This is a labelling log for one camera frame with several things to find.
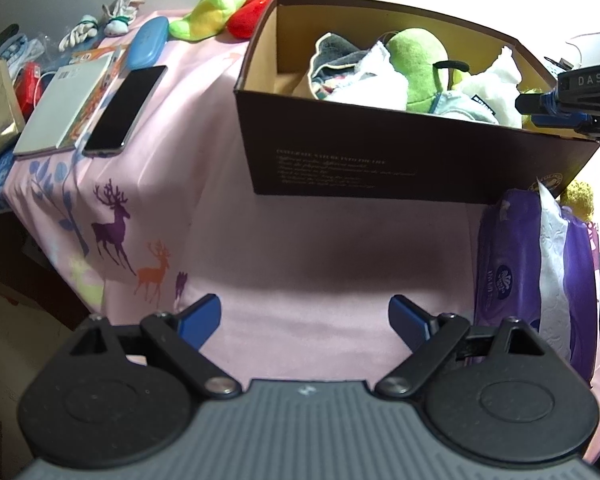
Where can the grey sock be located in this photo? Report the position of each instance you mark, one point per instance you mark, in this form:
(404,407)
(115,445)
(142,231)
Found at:
(330,55)

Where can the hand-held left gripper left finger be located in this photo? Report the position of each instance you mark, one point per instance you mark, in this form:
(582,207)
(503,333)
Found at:
(200,320)

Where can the black smartphone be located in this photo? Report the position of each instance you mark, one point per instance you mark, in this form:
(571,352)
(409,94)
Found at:
(125,110)

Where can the orange booklet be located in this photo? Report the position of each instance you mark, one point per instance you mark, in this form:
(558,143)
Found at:
(102,85)

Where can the light blue cloth black label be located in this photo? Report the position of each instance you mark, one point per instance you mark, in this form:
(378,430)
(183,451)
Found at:
(455,106)

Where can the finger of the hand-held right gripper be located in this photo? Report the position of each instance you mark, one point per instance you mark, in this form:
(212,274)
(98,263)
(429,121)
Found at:
(562,120)
(537,102)

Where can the dark cardboard box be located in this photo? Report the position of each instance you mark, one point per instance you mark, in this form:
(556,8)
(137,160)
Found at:
(380,160)

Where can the yellow fluffy ball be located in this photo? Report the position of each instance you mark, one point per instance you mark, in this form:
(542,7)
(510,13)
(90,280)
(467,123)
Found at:
(577,200)

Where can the clear plastic bag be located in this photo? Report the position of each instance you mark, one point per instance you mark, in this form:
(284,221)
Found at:
(25,52)

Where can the white knit glove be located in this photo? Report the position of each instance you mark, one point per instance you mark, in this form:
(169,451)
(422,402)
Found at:
(77,35)

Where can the white power strip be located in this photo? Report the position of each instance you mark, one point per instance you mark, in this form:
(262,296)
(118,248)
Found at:
(552,65)

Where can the white notebook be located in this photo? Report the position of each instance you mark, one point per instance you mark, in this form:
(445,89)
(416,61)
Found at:
(62,105)

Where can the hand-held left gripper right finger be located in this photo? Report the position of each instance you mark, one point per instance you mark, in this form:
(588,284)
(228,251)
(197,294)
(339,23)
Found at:
(407,321)

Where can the pink deer-print bedsheet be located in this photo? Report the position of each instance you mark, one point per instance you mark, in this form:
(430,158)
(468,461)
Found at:
(305,260)

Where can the white cloth bundle green tie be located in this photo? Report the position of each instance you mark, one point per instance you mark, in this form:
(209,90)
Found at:
(120,17)

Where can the purple tissue pack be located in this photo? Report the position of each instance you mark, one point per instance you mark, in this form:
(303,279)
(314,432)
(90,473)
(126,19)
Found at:
(505,260)

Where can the red plush toy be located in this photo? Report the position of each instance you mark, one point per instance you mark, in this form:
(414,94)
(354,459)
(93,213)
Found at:
(247,15)

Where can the white tissue sheet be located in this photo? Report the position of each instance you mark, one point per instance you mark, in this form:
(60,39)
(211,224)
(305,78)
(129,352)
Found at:
(555,260)

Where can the green frog plush toy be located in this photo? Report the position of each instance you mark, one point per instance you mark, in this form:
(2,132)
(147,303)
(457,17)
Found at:
(420,60)

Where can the white towel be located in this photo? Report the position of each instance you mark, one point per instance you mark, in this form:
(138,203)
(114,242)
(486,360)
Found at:
(380,80)

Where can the red pouch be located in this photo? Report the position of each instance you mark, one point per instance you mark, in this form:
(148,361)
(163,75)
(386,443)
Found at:
(27,87)

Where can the blue glasses case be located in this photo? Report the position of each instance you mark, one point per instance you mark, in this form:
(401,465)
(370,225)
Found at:
(147,42)

